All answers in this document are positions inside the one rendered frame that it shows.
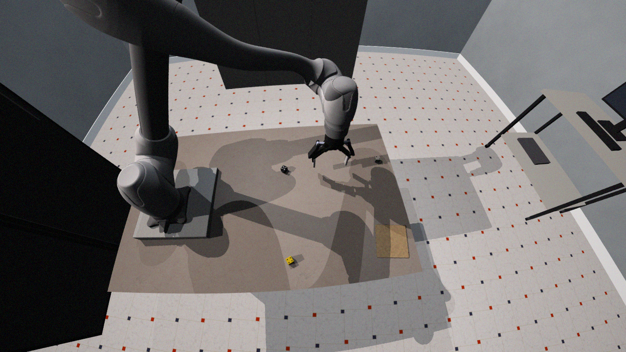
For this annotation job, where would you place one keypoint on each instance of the tan mat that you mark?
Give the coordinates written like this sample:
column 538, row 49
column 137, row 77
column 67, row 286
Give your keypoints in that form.
column 391, row 241

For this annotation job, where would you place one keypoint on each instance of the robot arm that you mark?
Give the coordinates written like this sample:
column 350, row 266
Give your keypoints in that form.
column 156, row 29

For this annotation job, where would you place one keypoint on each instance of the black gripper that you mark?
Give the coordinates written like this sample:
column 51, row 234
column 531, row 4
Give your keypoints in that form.
column 331, row 144

